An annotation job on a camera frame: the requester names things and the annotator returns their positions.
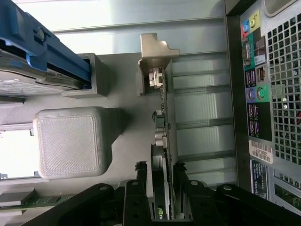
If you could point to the green RAM stick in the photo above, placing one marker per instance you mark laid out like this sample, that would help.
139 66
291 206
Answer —
40 202

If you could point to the grey printed parts rack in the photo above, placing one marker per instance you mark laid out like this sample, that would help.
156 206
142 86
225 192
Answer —
70 141

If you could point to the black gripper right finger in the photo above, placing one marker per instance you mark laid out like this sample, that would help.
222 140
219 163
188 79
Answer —
195 207

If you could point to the black open PC case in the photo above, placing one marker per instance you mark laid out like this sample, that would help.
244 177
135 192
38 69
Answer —
270 117

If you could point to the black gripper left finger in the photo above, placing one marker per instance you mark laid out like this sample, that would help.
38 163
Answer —
134 207

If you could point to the CPU with silver lid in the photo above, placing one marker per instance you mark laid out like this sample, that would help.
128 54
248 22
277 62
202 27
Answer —
16 150

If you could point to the hard disk in blue caddy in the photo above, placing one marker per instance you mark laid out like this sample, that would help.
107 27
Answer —
58 58

